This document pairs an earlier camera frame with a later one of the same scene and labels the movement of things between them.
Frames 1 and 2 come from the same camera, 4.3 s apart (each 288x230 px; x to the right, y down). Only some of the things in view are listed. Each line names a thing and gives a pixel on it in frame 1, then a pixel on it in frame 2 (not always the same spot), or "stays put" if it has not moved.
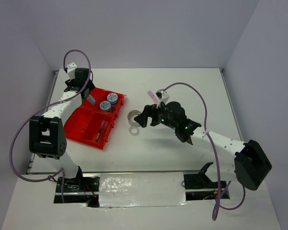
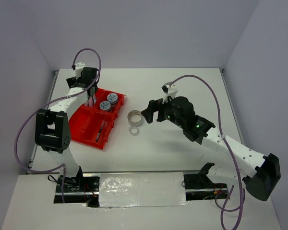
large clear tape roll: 131,116 stays put
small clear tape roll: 134,131 stays put
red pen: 99,131 stays put
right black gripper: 142,118 -> 154,106
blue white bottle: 112,98 stays put
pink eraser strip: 154,98 -> 90,102
